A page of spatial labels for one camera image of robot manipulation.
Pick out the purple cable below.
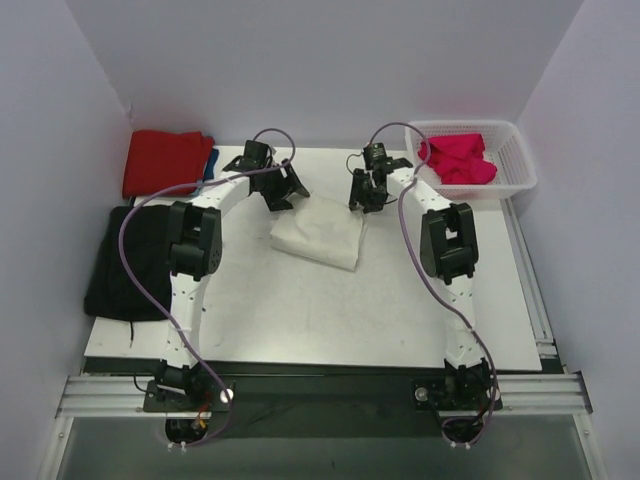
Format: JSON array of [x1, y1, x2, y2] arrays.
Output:
[[119, 127, 297, 449], [369, 122, 501, 449]]

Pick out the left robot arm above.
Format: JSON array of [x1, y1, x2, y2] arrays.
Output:
[[155, 140, 310, 412]]

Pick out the cream white t shirt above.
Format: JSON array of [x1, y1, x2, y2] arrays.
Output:
[[270, 195, 366, 271]]

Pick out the folded blue t shirt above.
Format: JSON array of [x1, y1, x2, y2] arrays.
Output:
[[203, 148, 219, 182]]

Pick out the black t shirt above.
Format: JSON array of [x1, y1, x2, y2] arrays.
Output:
[[82, 204, 174, 324]]

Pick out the pink crumpled t shirt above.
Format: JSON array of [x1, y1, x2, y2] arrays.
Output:
[[418, 133, 497, 185]]

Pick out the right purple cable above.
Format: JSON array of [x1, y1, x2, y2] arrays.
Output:
[[369, 122, 501, 449]]

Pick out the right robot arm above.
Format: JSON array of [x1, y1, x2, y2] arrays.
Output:
[[349, 143, 495, 408]]

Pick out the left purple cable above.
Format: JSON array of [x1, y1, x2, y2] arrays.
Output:
[[119, 127, 297, 449]]

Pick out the folded red t shirt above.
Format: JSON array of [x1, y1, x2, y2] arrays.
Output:
[[122, 130, 214, 199]]

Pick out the aluminium mounting rail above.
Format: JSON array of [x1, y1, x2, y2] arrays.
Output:
[[57, 374, 592, 418]]

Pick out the white plastic basket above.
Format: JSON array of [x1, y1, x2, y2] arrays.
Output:
[[405, 120, 537, 201]]

